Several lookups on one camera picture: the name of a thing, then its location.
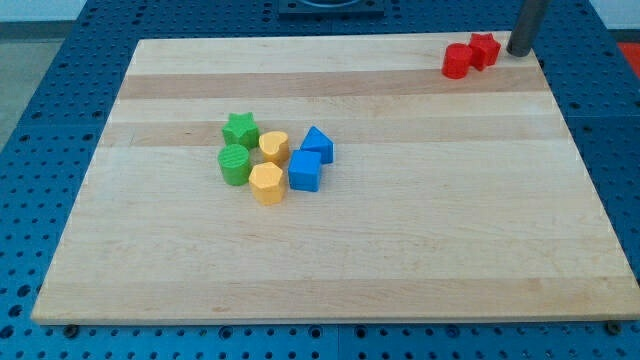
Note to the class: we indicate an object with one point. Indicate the red cylinder block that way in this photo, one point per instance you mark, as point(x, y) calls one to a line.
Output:
point(456, 61)

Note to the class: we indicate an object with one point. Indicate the red star block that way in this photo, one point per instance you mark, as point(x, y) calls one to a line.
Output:
point(485, 50)

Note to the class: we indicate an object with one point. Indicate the blue cube block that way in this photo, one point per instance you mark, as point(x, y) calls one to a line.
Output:
point(304, 170)

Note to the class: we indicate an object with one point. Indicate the blue triangle block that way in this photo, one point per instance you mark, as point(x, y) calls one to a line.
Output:
point(316, 141)

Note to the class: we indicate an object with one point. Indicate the yellow hexagon block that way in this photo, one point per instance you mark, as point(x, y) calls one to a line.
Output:
point(267, 183)

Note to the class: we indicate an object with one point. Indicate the yellow heart block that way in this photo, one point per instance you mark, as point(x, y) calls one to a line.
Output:
point(274, 146)

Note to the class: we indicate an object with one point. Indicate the green cylinder block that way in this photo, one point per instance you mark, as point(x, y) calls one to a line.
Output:
point(235, 165)

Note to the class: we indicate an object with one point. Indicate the green star block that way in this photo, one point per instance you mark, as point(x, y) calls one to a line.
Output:
point(241, 129)

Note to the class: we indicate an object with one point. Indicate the wooden board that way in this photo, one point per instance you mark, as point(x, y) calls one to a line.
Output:
point(447, 200)

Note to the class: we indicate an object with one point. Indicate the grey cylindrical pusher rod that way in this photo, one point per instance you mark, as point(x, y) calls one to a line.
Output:
point(527, 26)

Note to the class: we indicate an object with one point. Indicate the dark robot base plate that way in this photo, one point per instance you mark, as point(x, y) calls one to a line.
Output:
point(330, 8)

